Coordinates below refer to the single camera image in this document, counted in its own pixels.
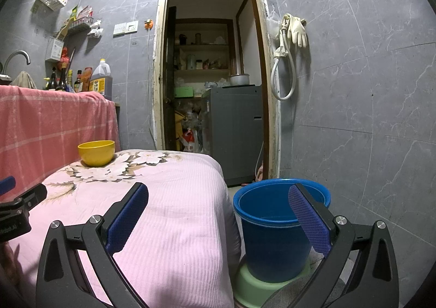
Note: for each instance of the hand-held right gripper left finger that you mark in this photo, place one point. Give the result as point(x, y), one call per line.
point(127, 216)

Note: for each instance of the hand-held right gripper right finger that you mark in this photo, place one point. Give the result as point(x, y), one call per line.
point(310, 219)

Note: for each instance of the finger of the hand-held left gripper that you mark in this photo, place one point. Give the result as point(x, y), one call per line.
point(29, 199)
point(7, 184)

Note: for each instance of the blue plastic bucket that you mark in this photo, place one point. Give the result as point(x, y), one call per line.
point(269, 243)

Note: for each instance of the yellow bowl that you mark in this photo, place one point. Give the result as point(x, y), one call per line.
point(96, 154)

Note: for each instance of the pink cloth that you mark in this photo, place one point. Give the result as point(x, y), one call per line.
point(259, 173)

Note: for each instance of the pink checked blanket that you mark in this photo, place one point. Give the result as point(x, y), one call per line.
point(51, 124)

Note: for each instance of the green plastic basin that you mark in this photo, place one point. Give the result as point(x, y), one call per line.
point(248, 289)

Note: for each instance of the red white bag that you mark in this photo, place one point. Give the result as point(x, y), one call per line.
point(190, 141)

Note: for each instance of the yellow bag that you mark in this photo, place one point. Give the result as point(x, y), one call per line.
point(179, 131)

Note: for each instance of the dark pan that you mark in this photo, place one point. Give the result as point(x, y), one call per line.
point(5, 80)

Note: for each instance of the beige rag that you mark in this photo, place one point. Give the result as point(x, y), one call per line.
point(24, 80)

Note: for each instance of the grey refrigerator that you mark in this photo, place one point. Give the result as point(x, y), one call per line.
point(231, 134)

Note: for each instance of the yellow sauce bottle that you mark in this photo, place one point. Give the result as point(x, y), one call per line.
point(70, 81)

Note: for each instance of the metal faucet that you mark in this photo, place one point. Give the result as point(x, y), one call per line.
point(5, 63)

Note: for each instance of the orange seasoning bag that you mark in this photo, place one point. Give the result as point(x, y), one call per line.
point(87, 80)

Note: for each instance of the green box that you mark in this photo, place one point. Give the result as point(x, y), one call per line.
point(184, 92)

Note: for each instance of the red mesh bag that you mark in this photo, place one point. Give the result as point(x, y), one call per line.
point(65, 59)

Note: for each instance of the large cooking oil bottle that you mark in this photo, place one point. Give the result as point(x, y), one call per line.
point(101, 80)

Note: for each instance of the white utensil holder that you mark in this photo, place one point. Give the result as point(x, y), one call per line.
point(54, 50)

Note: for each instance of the dark wooden door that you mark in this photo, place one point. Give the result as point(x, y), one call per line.
point(169, 73)

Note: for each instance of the metal pot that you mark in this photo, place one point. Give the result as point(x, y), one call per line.
point(240, 80)

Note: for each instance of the white plastic bag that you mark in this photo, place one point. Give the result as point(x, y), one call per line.
point(95, 29)

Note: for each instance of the dark jar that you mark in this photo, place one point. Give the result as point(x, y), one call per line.
point(183, 39)

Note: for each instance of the wooden shelf unit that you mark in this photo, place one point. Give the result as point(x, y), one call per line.
point(204, 45)

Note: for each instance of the beige rubber glove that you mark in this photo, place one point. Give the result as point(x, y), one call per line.
point(298, 30)

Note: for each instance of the glass jar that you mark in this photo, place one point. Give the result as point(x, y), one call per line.
point(198, 39)

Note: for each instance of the clear plastic bag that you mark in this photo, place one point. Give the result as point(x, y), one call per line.
point(274, 22)

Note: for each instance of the wooden door frame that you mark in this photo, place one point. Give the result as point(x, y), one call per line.
point(157, 90)

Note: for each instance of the white wall shelf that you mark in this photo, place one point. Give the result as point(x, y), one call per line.
point(81, 23)

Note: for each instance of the white wall switch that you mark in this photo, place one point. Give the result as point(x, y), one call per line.
point(119, 29)

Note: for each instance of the white wall socket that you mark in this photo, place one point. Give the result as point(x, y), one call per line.
point(131, 27)

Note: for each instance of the orange wall hook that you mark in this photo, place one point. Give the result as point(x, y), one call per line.
point(148, 24)

